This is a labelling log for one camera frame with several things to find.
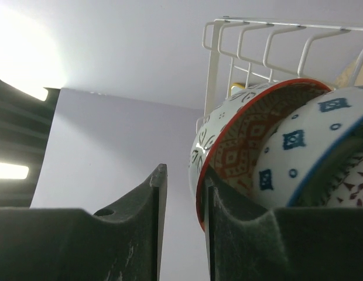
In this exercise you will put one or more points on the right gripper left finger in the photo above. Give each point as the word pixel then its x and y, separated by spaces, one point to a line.
pixel 122 241

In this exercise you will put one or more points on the light blue patterned bowl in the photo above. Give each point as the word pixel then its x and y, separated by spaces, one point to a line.
pixel 307 148

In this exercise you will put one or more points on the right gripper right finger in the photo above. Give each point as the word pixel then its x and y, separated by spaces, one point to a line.
pixel 248 242

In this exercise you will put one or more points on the white wire dish rack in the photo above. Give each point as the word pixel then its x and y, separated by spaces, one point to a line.
pixel 248 51

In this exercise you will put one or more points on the red patterned bowl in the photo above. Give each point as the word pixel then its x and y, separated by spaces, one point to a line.
pixel 231 136

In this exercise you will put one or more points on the white bowl with maroon pattern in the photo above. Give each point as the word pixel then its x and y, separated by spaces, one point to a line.
pixel 349 193

